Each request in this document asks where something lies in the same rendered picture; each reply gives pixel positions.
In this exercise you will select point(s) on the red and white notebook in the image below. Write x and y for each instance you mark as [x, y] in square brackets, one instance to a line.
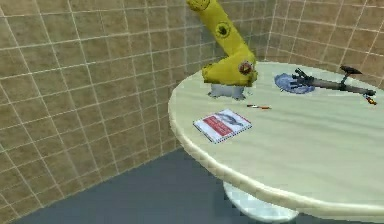
[222, 125]

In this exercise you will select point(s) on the orange and black pen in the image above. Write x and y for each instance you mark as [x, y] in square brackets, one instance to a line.
[259, 107]

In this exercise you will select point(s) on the blue round cloth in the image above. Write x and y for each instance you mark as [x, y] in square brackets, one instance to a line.
[286, 83]

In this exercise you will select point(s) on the black desk lamp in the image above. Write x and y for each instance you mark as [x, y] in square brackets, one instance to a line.
[348, 71]

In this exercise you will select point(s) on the round cream pedestal table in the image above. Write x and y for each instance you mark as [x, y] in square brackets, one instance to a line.
[300, 150]

